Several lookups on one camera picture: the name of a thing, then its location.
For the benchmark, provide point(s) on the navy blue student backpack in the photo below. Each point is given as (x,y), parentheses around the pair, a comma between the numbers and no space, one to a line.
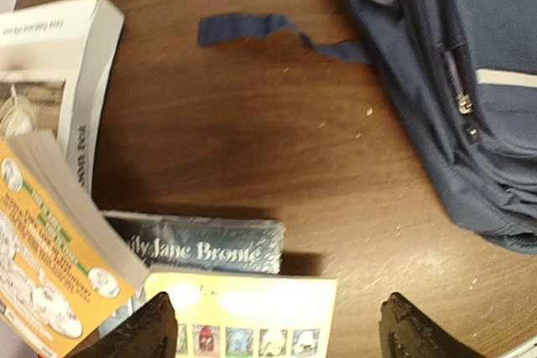
(462,77)

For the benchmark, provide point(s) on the yellow paperback book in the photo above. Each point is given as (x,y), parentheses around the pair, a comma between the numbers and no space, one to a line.
(240,315)

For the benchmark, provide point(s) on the white Afternoon Tea book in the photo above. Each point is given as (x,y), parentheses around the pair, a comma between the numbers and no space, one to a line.
(56,61)

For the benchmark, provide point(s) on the dark Wuthering Heights book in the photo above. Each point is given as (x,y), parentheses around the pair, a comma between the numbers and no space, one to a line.
(201,243)

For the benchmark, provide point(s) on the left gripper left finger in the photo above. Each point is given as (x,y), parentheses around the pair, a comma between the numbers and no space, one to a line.
(152,331)

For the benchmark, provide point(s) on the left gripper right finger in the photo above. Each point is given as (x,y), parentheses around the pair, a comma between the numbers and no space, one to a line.
(405,331)

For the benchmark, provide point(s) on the orange comic paperback book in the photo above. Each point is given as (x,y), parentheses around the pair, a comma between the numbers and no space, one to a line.
(64,269)

